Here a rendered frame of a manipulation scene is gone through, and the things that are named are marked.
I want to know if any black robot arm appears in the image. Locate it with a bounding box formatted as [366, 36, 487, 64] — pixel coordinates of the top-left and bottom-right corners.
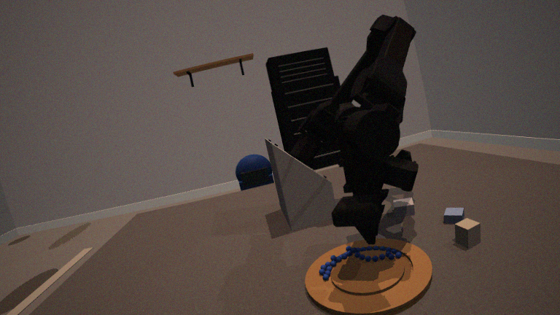
[287, 15, 419, 192]

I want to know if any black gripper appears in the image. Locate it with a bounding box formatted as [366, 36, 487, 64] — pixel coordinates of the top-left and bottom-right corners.
[332, 152, 389, 244]

